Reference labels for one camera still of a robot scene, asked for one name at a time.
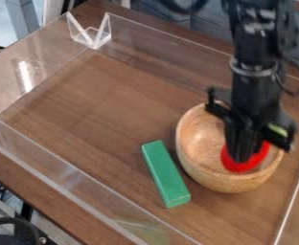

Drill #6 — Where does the black cable lower left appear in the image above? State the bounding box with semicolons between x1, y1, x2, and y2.
0;216;42;245

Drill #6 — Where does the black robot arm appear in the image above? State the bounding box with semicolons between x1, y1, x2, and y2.
205;0;299;164

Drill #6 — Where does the wooden bowl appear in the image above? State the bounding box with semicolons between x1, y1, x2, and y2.
175;103;284;193

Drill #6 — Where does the green rectangular block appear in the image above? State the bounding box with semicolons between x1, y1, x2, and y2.
140;141;191;209

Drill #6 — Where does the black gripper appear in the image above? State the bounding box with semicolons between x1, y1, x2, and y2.
204;57;296;163

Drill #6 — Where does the red plush strawberry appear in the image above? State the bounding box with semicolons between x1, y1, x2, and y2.
220;122;290;174

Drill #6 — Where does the clear acrylic tray enclosure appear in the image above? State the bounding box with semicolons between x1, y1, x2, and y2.
0;12;299;245

